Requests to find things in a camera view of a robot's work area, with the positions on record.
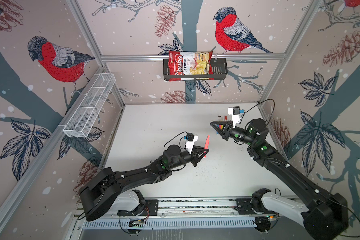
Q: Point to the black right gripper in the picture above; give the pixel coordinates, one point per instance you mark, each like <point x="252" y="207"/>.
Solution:
<point x="225" y="134"/>

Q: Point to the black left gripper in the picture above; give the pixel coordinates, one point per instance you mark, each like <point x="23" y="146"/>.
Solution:
<point x="195" y="153"/>

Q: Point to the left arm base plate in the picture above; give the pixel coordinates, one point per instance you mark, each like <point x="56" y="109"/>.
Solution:
<point x="150" y="208"/>

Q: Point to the red cassava chips bag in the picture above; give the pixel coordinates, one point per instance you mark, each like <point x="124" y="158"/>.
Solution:
<point x="189" y="63"/>

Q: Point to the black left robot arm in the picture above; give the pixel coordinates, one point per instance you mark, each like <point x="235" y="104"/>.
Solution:
<point x="99" y="194"/>

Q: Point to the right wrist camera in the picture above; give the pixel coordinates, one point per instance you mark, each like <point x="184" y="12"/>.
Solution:
<point x="236" y="114"/>

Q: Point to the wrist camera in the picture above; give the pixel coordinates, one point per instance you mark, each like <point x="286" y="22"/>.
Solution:
<point x="236" y="114"/>
<point x="190" y="141"/>

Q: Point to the black wall basket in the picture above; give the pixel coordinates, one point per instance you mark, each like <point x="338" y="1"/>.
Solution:
<point x="218" y="66"/>

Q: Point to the white perforated cable duct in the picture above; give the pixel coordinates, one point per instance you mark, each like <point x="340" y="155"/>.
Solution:
<point x="172" y="223"/>

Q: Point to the aluminium mounting rail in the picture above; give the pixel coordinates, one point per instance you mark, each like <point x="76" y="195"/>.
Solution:
<point x="195" y="207"/>

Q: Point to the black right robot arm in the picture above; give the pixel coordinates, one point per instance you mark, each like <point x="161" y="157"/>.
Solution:
<point x="323" y="215"/>

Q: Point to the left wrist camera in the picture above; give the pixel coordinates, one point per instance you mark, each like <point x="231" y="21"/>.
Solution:
<point x="190" y="141"/>

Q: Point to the white wire mesh shelf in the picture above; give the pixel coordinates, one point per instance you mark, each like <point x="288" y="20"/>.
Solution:
<point x="87" y="112"/>

